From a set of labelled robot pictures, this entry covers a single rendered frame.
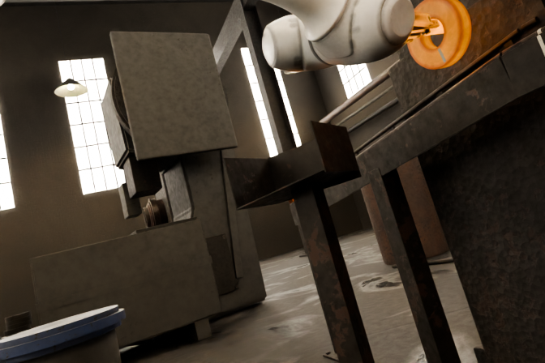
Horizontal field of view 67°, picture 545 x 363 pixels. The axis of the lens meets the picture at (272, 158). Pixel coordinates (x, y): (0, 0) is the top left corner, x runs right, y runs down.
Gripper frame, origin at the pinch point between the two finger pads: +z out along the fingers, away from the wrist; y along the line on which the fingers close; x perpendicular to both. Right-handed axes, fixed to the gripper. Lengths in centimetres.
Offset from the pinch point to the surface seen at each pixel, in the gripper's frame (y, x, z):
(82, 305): -213, -38, -93
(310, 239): -29, -36, -31
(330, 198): -63, -27, -2
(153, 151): -235, 49, -27
